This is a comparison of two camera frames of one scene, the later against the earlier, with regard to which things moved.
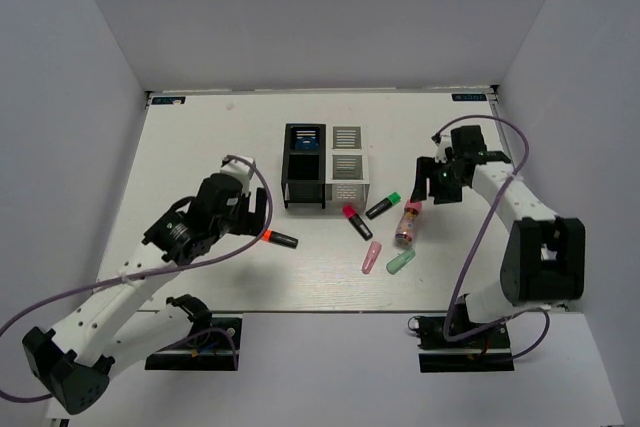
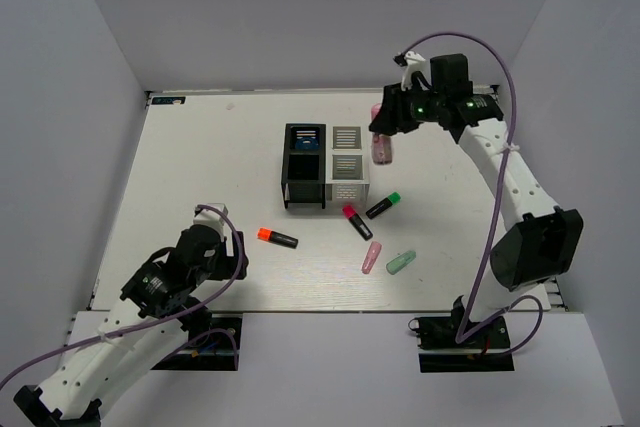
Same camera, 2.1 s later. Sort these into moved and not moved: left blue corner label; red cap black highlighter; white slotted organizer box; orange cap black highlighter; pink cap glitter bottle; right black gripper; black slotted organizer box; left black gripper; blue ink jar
Moved: right black gripper; left black gripper; pink cap glitter bottle
Not moved: left blue corner label; blue ink jar; white slotted organizer box; orange cap black highlighter; black slotted organizer box; red cap black highlighter
